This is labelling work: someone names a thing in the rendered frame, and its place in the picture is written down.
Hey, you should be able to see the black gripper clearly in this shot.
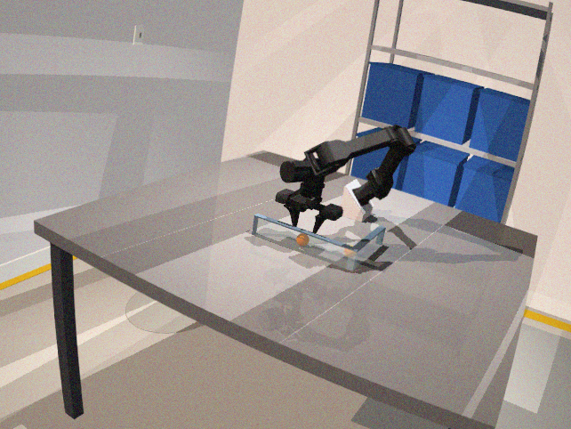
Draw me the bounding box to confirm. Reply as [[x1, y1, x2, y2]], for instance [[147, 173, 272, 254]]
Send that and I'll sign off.
[[275, 181, 343, 233]]

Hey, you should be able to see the low clear l-shaped wall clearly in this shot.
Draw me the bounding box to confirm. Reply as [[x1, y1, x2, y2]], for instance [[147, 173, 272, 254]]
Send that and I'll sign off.
[[253, 217, 385, 271]]

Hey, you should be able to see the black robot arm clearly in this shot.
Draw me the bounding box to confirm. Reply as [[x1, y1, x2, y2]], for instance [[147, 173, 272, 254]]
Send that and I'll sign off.
[[280, 125, 416, 212]]

